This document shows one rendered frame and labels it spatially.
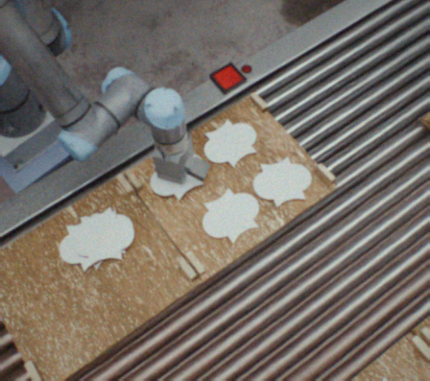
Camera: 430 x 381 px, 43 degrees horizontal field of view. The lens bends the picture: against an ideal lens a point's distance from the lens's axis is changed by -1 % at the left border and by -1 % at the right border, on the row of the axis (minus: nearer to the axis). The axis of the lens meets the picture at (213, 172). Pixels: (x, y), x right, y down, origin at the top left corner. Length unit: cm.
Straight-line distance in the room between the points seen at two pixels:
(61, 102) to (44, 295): 47
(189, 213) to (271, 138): 29
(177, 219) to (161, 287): 17
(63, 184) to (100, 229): 21
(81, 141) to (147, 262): 35
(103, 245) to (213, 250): 25
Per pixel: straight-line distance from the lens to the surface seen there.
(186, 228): 131
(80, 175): 144
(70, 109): 108
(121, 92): 114
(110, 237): 128
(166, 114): 107
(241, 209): 131
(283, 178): 135
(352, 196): 139
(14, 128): 148
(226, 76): 154
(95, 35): 300
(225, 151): 138
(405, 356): 127
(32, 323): 131
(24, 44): 104
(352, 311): 129
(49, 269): 134
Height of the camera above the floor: 214
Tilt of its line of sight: 62 degrees down
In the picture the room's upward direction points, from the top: 4 degrees counter-clockwise
